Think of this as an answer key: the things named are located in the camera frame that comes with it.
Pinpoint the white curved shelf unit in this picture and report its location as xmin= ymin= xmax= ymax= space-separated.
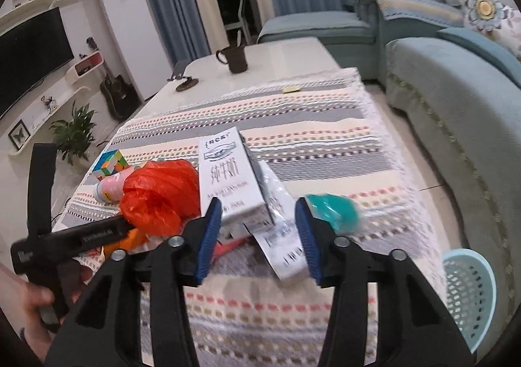
xmin=7 ymin=74 xmax=107 ymax=158

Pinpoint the black television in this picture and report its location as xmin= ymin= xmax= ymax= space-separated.
xmin=0 ymin=7 xmax=76 ymax=120

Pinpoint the red wrapper piece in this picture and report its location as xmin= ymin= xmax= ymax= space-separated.
xmin=214 ymin=238 xmax=250 ymax=259

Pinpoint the light blue perforated basket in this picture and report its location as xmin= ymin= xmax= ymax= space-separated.
xmin=442 ymin=248 xmax=498 ymax=354

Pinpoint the teal sofa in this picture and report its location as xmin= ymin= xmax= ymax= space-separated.
xmin=256 ymin=0 xmax=521 ymax=351

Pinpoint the black guitar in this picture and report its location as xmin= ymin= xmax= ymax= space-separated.
xmin=86 ymin=37 xmax=138 ymax=120

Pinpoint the person's left hand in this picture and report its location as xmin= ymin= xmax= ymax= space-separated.
xmin=0 ymin=262 xmax=93 ymax=361

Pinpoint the white fridge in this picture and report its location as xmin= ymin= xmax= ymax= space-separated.
xmin=95 ymin=0 xmax=174 ymax=102

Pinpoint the orange wrapper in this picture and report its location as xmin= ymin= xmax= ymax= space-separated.
xmin=102 ymin=228 xmax=164 ymax=261

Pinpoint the dark phone stand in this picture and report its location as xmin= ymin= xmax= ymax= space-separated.
xmin=167 ymin=59 xmax=199 ymax=92

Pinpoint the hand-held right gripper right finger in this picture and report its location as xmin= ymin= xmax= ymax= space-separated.
xmin=294 ymin=196 xmax=477 ymax=367

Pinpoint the brown mug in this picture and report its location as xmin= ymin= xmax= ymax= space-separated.
xmin=216 ymin=44 xmax=249 ymax=74

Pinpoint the floral cushion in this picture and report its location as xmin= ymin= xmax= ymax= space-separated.
xmin=462 ymin=0 xmax=521 ymax=59

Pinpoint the green potted plant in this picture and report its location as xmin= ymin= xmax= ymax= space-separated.
xmin=49 ymin=101 xmax=99 ymax=166

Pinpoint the white wall shelf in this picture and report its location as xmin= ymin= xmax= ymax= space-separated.
xmin=0 ymin=0 xmax=84 ymax=28

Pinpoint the red plastic bag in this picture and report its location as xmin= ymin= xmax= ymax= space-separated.
xmin=119 ymin=159 xmax=201 ymax=238

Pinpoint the red and white cubby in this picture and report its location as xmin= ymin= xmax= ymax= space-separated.
xmin=65 ymin=50 xmax=105 ymax=84

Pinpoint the white chair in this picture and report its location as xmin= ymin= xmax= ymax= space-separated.
xmin=224 ymin=0 xmax=252 ymax=46

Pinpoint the clear labelled plastic packet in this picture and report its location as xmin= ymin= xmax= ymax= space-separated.
xmin=243 ymin=159 xmax=312 ymax=285

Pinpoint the black framed butterfly picture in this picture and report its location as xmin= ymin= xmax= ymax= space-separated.
xmin=8 ymin=119 xmax=32 ymax=151

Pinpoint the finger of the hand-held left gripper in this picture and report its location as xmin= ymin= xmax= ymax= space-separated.
xmin=118 ymin=214 xmax=138 ymax=238

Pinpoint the pink and yellow bottle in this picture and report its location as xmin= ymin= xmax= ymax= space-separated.
xmin=94 ymin=171 xmax=133 ymax=203

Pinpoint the striped woven tablecloth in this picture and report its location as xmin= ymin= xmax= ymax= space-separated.
xmin=53 ymin=67 xmax=448 ymax=367

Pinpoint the white milk carton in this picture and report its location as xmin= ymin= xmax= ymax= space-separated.
xmin=198 ymin=127 xmax=274 ymax=228

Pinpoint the colourful puzzle cube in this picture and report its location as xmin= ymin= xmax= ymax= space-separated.
xmin=92 ymin=149 xmax=131 ymax=183

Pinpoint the blue cushion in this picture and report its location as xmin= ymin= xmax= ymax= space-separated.
xmin=437 ymin=27 xmax=521 ymax=90

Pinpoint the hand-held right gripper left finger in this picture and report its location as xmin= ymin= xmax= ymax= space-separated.
xmin=43 ymin=197 xmax=224 ymax=367

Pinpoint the teal wrapper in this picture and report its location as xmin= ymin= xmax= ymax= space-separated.
xmin=305 ymin=193 xmax=361 ymax=235

